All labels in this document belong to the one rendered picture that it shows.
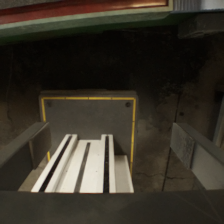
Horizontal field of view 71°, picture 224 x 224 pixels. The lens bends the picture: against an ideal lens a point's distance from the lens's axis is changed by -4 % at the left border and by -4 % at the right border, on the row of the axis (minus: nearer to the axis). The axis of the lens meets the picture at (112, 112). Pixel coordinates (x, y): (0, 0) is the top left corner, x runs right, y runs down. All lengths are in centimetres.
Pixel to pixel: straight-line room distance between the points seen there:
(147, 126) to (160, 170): 52
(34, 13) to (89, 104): 67
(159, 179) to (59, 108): 127
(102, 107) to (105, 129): 16
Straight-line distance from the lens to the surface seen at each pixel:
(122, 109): 115
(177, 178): 197
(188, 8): 70
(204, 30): 84
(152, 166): 179
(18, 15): 72
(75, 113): 118
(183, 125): 17
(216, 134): 167
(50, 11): 68
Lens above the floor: 143
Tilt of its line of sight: 74 degrees down
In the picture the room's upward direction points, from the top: 176 degrees clockwise
